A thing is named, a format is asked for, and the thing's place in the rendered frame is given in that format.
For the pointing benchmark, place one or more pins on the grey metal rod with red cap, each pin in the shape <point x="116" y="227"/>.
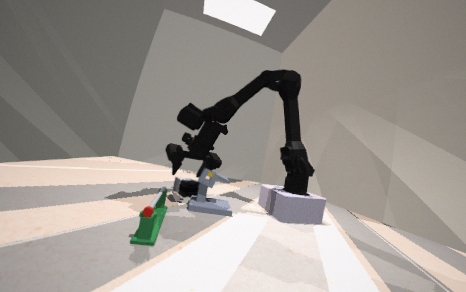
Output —
<point x="148" y="211"/>

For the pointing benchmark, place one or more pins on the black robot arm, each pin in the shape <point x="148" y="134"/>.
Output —
<point x="293" y="155"/>

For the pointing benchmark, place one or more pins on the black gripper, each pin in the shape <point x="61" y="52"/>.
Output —
<point x="198" y="151"/>

